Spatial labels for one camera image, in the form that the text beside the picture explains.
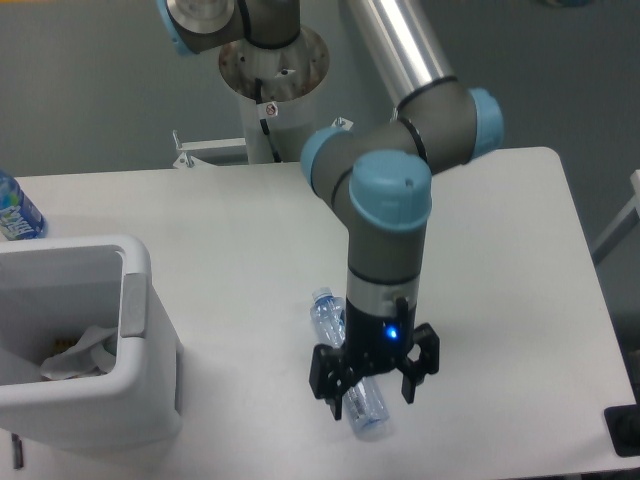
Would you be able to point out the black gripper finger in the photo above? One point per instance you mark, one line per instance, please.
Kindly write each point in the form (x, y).
(426, 363)
(334, 371)

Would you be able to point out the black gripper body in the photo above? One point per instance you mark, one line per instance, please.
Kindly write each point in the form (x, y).
(378, 344)

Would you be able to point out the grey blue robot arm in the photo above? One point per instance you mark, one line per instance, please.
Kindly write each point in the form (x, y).
(379, 184)

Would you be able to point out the white plastic trash can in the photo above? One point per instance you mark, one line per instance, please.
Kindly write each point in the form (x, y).
(56, 289)

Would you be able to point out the clear empty plastic bottle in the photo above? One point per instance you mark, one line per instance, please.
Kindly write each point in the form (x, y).
(363, 404)

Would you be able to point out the black clamp at table edge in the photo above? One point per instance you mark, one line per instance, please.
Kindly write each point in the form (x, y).
(623, 426)

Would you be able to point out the colourful snack wrapper in bin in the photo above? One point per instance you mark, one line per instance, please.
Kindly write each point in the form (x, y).
(62, 345)

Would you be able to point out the small dark object bottom left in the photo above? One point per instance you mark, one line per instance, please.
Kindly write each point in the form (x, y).
(17, 452)

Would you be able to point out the blue labelled water bottle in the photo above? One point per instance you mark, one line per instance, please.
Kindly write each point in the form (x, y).
(20, 218)

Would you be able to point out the white metal frame at right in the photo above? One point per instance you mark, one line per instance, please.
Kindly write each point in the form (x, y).
(619, 227)

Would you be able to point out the white metal base bracket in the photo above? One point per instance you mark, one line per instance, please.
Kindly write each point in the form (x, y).
(225, 147)

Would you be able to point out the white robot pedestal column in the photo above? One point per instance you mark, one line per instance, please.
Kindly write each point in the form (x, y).
(277, 82)

